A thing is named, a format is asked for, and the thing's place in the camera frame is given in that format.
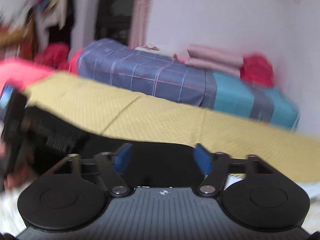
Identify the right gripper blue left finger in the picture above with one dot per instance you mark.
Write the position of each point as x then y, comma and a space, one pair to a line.
122, 158

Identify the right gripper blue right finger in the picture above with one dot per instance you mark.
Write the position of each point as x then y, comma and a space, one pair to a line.
203, 159

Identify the black pants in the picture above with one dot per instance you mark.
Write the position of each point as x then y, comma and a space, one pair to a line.
153, 164

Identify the yellow quilted blanket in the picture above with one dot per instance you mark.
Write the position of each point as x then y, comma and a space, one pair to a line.
118, 113

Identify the pink bed sheet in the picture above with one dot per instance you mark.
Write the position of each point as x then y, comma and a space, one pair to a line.
22, 73

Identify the blue plaid pillow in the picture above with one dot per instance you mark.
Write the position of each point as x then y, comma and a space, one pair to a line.
110, 62

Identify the folded pink cloth stack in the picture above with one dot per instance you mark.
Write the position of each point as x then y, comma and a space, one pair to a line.
209, 58

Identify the folded red cloth stack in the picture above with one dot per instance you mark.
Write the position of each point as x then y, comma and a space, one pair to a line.
257, 70

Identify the hanging clothes pile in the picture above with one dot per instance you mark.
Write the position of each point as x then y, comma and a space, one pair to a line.
39, 31

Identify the dark wooden cabinet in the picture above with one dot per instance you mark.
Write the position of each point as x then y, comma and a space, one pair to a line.
114, 20

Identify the pink curtain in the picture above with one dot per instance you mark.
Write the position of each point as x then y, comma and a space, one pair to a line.
139, 24

